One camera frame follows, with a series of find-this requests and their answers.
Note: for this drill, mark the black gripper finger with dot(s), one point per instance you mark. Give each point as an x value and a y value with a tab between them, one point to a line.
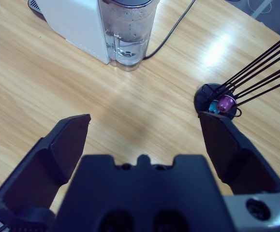
57	149
236	159

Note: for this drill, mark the purple coffee capsule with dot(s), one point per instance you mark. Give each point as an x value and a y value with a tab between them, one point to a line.
224	103

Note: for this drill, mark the blue coffee capsule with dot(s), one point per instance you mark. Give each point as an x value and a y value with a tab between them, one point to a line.
213	106

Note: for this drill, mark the white capsule coffee machine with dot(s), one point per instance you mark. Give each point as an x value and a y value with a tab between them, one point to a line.
77	21

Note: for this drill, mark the black capsule holder with rods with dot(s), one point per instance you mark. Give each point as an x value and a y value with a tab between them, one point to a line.
200	99

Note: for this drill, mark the clear water tank black lid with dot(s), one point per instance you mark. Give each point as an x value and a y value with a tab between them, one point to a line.
130	29

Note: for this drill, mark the metal grille drip tray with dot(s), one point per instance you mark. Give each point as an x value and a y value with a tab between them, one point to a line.
34	6

